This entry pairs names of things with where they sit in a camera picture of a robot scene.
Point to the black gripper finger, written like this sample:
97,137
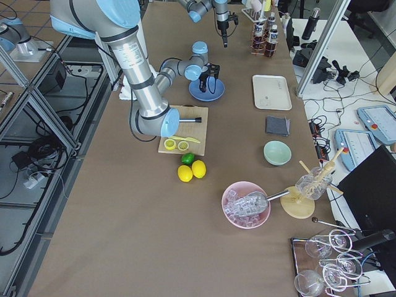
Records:
203,86
214,82

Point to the lemon half upper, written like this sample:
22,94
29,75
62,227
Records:
169,144

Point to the pink ice bowl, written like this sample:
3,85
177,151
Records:
236,191

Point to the black monitor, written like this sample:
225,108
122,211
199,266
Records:
369,191

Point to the teach pendant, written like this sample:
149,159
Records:
357,146
380,121

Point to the teach pendant far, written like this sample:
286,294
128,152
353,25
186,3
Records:
380,121

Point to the clear glass on stand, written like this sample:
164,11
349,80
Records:
314,184

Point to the green lime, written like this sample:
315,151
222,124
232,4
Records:
188,158

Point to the grey folded cloth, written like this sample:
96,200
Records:
278,126

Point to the whole lemon lower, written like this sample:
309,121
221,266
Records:
185,173

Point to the tea bottle front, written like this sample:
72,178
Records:
272,40

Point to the tea bottle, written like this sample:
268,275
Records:
272,40
258,40
270,21

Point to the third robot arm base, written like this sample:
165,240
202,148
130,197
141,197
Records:
16,41

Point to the blue plastic plate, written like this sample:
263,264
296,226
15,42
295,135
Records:
211,94

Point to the lemon half lower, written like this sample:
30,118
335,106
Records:
183,145

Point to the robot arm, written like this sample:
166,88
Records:
197,9
117,25

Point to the pale green bowl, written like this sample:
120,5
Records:
277,153

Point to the teach pendant near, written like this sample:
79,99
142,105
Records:
357,146

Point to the wooden glass drying stand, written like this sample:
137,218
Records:
297,205

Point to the aluminium frame post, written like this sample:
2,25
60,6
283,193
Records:
335,17

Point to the copper wire bottle rack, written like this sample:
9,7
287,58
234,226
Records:
254,17

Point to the wine glass rack tray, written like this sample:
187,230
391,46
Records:
326,264

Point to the wooden cutting board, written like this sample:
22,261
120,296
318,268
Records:
195,130

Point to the lemon half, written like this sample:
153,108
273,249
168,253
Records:
169,144
183,145

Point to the yellow plastic knife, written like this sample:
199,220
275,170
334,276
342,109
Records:
187,139

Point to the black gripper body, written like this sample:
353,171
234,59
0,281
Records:
222,25
203,81

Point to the tea bottle back right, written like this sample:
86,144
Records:
270,21

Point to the steel muddler black tip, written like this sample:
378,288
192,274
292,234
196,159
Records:
191,120

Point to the metal ice scoop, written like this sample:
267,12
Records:
255,203

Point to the black power strip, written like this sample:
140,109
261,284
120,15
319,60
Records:
321,145

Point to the black thermos bottle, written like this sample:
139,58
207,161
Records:
311,24

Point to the cream rabbit tray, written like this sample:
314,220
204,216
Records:
271,92

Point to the tea bottle back left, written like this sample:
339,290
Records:
258,40

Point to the whole lemon upper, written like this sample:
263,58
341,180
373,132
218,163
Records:
199,169

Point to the whole lemon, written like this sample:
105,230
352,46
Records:
185,173
199,169

